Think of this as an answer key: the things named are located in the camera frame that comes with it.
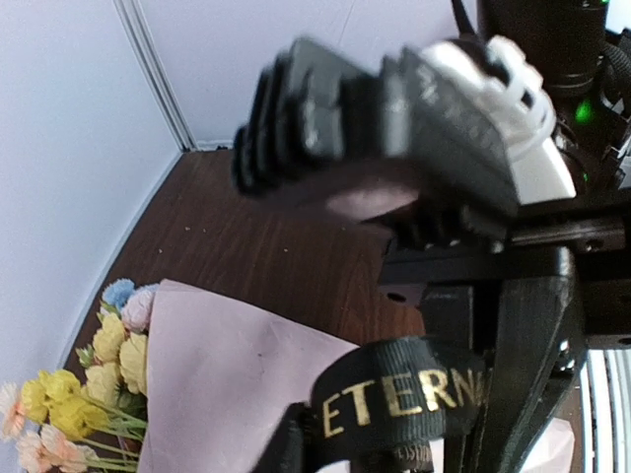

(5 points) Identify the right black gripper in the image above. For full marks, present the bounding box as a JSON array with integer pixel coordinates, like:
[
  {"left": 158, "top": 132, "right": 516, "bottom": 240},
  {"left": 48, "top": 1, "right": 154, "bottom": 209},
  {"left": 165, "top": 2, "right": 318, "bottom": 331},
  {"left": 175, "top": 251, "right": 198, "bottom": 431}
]
[{"left": 379, "top": 189, "right": 630, "bottom": 472}]

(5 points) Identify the black ribbon gold lettering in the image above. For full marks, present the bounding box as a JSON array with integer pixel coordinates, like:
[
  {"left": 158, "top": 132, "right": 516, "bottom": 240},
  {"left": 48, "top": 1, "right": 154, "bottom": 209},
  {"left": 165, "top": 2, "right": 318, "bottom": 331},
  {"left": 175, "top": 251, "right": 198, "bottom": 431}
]
[{"left": 265, "top": 337, "right": 492, "bottom": 473}]

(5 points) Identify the purple wrapping paper sheet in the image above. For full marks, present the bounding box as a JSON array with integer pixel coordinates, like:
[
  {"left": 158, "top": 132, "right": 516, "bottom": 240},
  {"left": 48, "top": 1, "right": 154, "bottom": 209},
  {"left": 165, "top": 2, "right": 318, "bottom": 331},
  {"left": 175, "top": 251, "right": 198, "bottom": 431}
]
[{"left": 138, "top": 280, "right": 575, "bottom": 472}]

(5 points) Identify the blue fake flower stem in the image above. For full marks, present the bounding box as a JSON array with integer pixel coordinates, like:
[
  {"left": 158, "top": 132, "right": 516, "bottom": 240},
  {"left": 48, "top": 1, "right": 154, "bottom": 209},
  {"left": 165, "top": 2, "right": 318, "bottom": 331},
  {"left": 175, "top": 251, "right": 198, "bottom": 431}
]
[{"left": 98, "top": 279, "right": 160, "bottom": 334}]

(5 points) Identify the peach fake flower stem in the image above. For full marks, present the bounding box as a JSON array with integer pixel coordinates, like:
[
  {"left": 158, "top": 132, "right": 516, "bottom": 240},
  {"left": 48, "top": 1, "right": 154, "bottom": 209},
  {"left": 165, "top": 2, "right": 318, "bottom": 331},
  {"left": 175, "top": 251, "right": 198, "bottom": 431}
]
[{"left": 1, "top": 383, "right": 138, "bottom": 473}]

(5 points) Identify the pale yellow fake flower bunch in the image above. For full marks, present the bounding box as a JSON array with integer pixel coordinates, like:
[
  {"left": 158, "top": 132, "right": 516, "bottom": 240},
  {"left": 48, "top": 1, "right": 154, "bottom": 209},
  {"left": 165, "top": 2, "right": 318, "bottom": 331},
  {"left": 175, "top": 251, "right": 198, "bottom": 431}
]
[{"left": 75, "top": 312, "right": 148, "bottom": 415}]

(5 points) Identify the bright yellow fake flower stem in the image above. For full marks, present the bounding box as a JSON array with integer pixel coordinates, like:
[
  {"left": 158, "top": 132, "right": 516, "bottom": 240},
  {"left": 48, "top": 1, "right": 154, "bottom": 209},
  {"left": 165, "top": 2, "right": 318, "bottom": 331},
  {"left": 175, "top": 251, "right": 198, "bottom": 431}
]
[{"left": 18, "top": 370, "right": 148, "bottom": 440}]

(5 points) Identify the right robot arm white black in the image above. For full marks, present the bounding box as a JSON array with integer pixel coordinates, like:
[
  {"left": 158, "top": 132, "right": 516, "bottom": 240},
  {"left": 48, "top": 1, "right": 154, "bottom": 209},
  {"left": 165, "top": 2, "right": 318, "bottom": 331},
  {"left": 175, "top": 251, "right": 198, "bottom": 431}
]
[{"left": 380, "top": 1, "right": 630, "bottom": 472}]

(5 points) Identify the aluminium front rail frame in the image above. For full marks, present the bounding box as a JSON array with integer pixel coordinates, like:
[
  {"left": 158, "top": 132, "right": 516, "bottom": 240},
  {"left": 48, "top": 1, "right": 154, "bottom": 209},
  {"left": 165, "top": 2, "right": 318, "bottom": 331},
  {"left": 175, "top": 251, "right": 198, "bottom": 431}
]
[{"left": 580, "top": 349, "right": 630, "bottom": 473}]

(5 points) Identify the left aluminium corner post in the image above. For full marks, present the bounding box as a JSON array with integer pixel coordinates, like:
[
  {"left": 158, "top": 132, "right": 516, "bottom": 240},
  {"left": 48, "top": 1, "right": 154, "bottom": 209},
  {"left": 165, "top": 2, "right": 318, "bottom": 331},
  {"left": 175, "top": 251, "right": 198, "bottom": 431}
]
[{"left": 112, "top": 0, "right": 198, "bottom": 152}]

